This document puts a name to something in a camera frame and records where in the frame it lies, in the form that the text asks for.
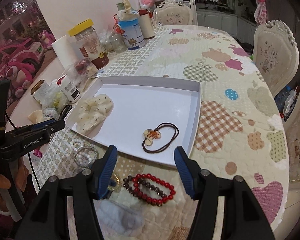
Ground dark brown bead bracelet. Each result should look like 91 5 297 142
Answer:
122 175 167 208

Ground red bead bracelet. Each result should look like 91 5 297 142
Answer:
133 173 177 205

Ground brown hair tie with charm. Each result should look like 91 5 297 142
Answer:
142 122 180 155

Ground light blue fluffy scrunchie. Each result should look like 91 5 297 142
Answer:
94 199 145 237

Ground cream dotted fabric scrunchie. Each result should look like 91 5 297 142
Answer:
76 94 114 135

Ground tissue pack with tissue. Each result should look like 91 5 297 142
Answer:
27 109 52 124

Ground patchwork quilted tablecloth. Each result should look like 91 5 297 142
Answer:
36 25 289 239

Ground black yellow scissors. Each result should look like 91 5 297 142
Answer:
58 104 72 120

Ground white shallow cardboard tray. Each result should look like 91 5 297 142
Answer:
65 76 202 166

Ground plastic bag yellow contents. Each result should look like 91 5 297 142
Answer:
42 90 66 112

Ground white bottle red cap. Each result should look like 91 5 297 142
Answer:
56 75 81 103

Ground plastic bag of snacks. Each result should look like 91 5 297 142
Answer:
70 59 98 78

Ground white paper towel roll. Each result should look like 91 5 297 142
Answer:
51 35 79 69

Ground large jar yellow lid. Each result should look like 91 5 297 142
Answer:
68 19 109 69

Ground small empty glass jar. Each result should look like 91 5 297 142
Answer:
109 33 127 54

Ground cream ornate chair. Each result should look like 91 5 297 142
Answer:
253 20 300 96
153 0 193 25

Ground blue white milk powder can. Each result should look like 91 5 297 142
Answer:
119 19 146 50

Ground beige cylinder red lid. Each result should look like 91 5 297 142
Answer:
139 9 154 40

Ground cream ornate chair far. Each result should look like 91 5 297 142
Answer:
153 0 193 25

